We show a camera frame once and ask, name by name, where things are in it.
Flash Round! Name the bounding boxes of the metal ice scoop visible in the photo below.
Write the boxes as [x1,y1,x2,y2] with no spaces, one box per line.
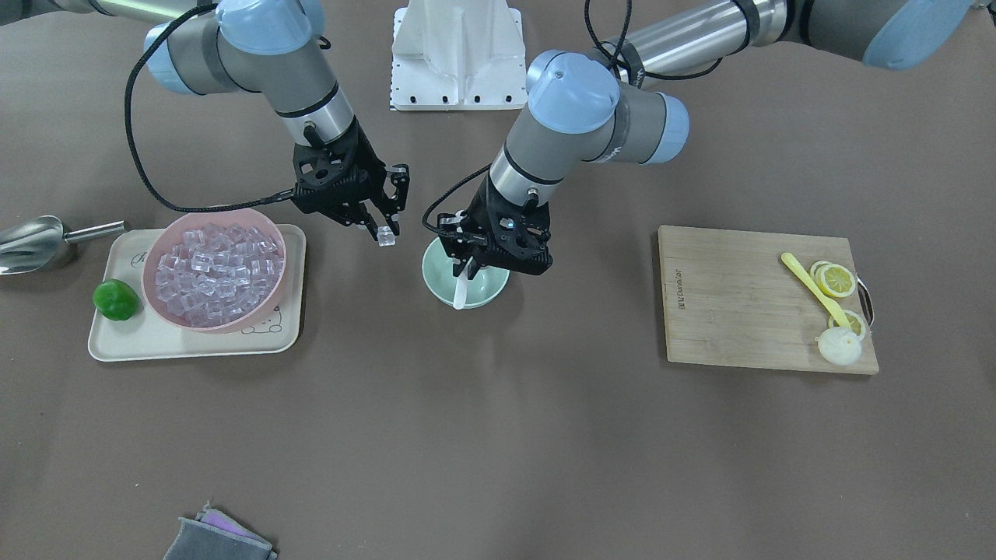
[1,215,129,275]

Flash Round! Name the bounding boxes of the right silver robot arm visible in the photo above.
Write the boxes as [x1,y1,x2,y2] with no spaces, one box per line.
[2,1,410,246]

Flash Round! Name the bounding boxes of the cream plastic tray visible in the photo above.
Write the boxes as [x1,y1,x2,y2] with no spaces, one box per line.
[86,224,307,362]

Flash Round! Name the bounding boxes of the bamboo cutting board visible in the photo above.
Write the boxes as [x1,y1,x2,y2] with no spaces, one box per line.
[658,226,879,376]

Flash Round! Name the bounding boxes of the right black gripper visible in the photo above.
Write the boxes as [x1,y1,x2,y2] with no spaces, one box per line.
[292,118,410,242]

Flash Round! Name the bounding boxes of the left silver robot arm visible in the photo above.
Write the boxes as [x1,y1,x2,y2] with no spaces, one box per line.
[430,1,994,281]

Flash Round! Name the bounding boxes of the lemon slice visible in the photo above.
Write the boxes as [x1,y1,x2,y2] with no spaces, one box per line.
[808,260,857,299]
[826,309,868,341]

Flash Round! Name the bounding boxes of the grey folded cloth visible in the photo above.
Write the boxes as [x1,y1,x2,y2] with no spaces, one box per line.
[163,504,279,559]

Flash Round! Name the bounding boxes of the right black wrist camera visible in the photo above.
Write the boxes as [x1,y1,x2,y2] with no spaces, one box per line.
[293,144,345,196]

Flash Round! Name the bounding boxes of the green lime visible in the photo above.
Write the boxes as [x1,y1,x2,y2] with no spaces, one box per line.
[92,278,142,321]

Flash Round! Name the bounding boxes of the black camera cable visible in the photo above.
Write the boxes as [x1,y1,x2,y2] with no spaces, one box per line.
[123,5,296,214]
[422,0,724,234]

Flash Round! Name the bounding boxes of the mint green bowl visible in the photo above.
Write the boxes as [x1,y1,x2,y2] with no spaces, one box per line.
[421,239,511,310]

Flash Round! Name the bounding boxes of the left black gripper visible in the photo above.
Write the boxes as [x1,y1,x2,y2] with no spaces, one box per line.
[437,177,552,281]

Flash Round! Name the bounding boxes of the white onion half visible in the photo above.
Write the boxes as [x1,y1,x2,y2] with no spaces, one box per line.
[815,326,862,366]

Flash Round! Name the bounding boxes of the white ceramic spoon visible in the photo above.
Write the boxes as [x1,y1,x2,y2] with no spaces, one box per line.
[452,262,472,310]

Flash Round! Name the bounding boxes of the pink bowl of ice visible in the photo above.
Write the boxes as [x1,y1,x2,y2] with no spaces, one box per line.
[142,209,288,334]

